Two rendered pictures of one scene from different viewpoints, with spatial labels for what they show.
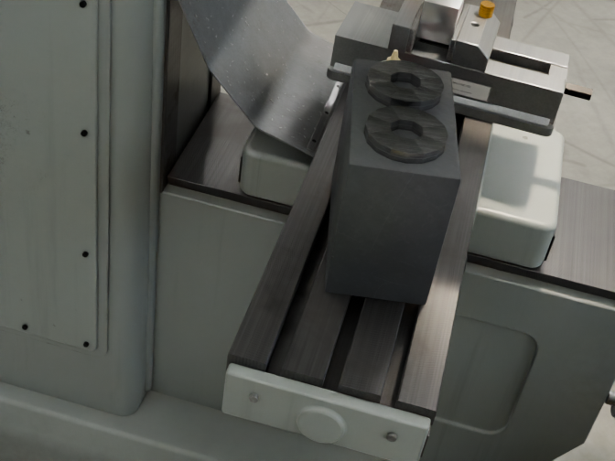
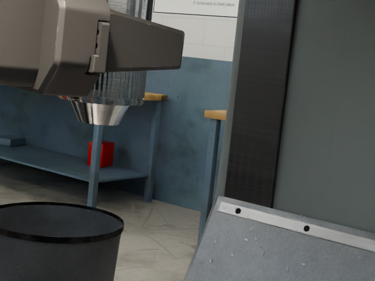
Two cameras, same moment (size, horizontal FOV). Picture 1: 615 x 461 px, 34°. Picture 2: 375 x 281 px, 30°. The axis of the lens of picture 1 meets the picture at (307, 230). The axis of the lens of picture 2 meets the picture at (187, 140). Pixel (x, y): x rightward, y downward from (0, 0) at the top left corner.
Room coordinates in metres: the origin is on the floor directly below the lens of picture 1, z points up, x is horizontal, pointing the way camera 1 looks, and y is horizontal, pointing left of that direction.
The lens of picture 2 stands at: (1.57, -0.45, 1.23)
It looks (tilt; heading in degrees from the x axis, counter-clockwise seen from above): 7 degrees down; 118
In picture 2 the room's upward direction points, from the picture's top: 6 degrees clockwise
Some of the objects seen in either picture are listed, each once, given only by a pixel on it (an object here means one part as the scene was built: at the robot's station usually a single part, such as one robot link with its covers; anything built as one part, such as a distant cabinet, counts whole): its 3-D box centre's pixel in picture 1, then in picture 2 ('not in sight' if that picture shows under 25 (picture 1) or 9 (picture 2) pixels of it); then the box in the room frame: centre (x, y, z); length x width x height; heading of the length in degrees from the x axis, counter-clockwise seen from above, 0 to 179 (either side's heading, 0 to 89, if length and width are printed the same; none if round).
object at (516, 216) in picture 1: (407, 155); not in sight; (1.34, -0.14, 0.78); 0.50 x 0.35 x 0.12; 82
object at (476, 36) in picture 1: (474, 37); not in sight; (1.34, -0.20, 1.01); 0.12 x 0.06 x 0.04; 169
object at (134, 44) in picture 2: not in sight; (133, 44); (1.37, -0.16, 1.23); 0.06 x 0.02 x 0.03; 64
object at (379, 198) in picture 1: (390, 175); not in sight; (0.95, -0.09, 1.02); 0.22 x 0.12 x 0.20; 3
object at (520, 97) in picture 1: (452, 52); not in sight; (1.35, -0.17, 0.97); 0.35 x 0.15 x 0.11; 79
